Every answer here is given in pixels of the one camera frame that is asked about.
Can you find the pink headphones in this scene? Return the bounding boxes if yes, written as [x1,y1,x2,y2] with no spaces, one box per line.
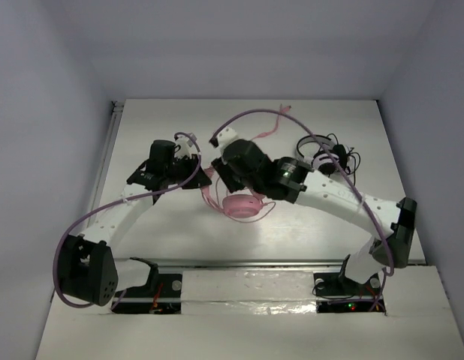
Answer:
[200,178,276,224]

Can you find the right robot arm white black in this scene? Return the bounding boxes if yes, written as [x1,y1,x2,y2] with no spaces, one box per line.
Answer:
[211,136,417,297]

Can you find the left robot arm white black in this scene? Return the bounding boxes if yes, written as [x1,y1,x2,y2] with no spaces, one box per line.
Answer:
[53,132,210,308]

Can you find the black white headphones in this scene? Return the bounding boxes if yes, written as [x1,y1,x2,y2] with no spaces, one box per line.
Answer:
[295,133,361,176]

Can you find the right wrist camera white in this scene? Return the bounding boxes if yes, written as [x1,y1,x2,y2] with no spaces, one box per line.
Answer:
[209,127,239,152]

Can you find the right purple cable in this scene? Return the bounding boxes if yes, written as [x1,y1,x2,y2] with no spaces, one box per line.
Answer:
[212,107,396,312]

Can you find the aluminium rail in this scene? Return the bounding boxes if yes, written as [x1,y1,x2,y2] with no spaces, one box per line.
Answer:
[117,256,343,269]

